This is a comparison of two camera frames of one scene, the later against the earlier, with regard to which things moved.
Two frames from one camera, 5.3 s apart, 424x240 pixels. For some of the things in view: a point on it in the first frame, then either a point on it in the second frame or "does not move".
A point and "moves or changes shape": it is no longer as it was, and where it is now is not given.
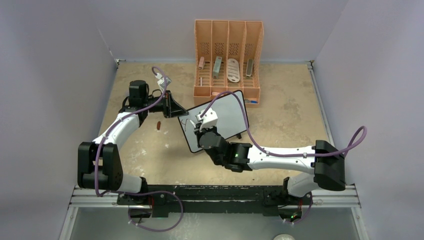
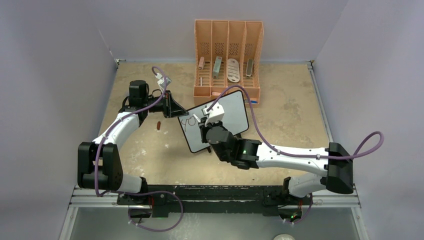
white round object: x=283 y=237 does not move
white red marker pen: x=194 y=124 moves or changes shape
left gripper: x=170 y=108 does not move
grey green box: x=216 y=67 does not move
